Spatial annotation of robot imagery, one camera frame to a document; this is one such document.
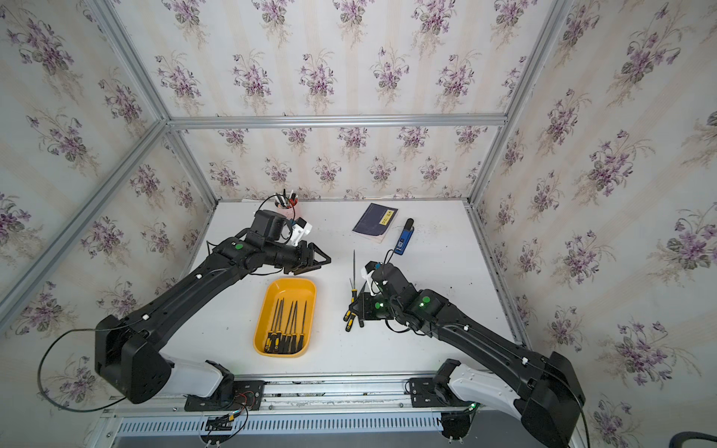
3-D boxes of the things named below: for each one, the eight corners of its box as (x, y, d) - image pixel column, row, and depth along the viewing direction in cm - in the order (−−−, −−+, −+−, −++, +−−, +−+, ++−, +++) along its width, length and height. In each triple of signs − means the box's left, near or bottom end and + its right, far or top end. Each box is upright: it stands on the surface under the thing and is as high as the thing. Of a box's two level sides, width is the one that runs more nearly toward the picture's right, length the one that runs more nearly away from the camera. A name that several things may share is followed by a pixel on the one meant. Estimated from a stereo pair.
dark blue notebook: (352, 232, 111) (352, 229, 110) (370, 203, 122) (371, 199, 121) (382, 243, 108) (383, 240, 106) (398, 212, 119) (399, 209, 117)
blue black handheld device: (394, 252, 106) (395, 244, 102) (407, 225, 115) (409, 217, 111) (402, 255, 105) (404, 248, 101) (415, 228, 114) (417, 220, 110)
